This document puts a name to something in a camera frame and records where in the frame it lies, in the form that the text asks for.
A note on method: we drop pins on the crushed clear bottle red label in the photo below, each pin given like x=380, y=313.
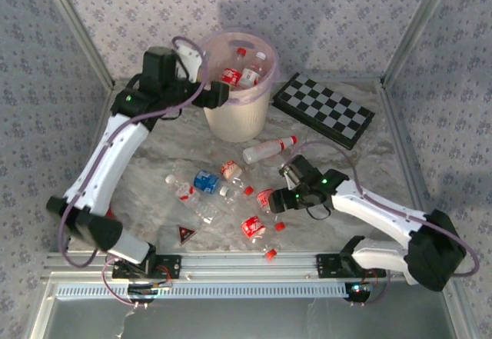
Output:
x=263, y=200

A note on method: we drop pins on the clear bottle red cola label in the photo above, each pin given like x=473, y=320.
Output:
x=251, y=227
x=230, y=74

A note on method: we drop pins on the clear bottle red white label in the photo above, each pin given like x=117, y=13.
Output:
x=186, y=193
x=250, y=75

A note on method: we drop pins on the crushed clear bottle without label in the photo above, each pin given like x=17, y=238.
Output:
x=271, y=253

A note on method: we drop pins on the white opaque bottle red cap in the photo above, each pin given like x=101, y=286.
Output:
x=269, y=148

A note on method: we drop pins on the clear bottle tan red label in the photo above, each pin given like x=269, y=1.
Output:
x=230, y=170

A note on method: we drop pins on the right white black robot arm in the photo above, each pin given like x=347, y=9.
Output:
x=376, y=208

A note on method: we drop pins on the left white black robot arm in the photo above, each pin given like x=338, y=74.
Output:
x=111, y=154

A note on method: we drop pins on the white plastic waste bin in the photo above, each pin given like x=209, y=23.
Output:
x=234, y=120

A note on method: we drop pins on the clear bottle blue label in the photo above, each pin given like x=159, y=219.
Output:
x=205, y=181

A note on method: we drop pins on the black white chessboard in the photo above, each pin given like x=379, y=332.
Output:
x=323, y=104

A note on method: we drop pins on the red triangle sticker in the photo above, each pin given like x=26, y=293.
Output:
x=186, y=234

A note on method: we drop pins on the right controller board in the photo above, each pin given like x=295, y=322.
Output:
x=357, y=290

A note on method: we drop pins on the controller board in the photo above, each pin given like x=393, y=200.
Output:
x=148, y=291
x=357, y=290

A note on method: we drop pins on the grey metal tray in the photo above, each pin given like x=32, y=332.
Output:
x=246, y=320

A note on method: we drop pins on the red studded strip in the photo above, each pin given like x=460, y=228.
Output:
x=110, y=213

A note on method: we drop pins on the left controller board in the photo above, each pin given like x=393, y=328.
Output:
x=148, y=291

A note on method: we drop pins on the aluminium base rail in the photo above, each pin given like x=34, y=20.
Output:
x=246, y=264

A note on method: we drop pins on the aluminium frame post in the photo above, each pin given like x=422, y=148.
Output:
x=77, y=27
x=419, y=27

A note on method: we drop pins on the aluminium side rail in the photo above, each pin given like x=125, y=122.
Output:
x=399, y=135

